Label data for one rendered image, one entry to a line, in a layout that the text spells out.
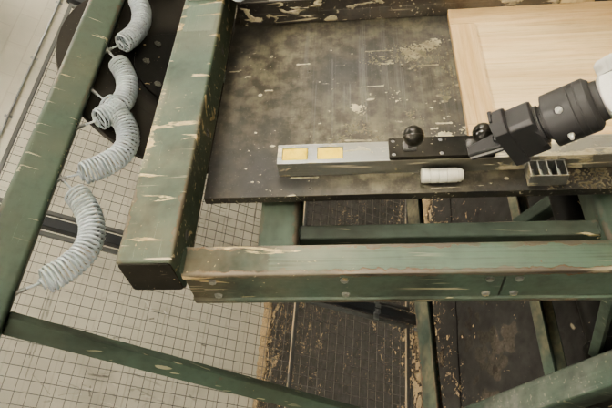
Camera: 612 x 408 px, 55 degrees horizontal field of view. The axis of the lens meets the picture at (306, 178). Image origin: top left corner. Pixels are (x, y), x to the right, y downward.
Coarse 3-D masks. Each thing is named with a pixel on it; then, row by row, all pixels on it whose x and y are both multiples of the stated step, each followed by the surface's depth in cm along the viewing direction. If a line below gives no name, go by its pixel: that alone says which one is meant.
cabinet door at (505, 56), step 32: (480, 32) 137; (512, 32) 136; (544, 32) 135; (576, 32) 134; (608, 32) 133; (480, 64) 131; (512, 64) 130; (544, 64) 129; (576, 64) 128; (480, 96) 125; (512, 96) 124; (608, 128) 116
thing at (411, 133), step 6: (414, 126) 103; (408, 132) 102; (414, 132) 102; (420, 132) 102; (408, 138) 102; (414, 138) 102; (420, 138) 102; (408, 144) 103; (414, 144) 103; (408, 150) 113; (414, 150) 113
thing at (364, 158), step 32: (288, 160) 116; (320, 160) 115; (352, 160) 115; (384, 160) 114; (416, 160) 113; (448, 160) 113; (480, 160) 113; (512, 160) 112; (576, 160) 112; (608, 160) 111
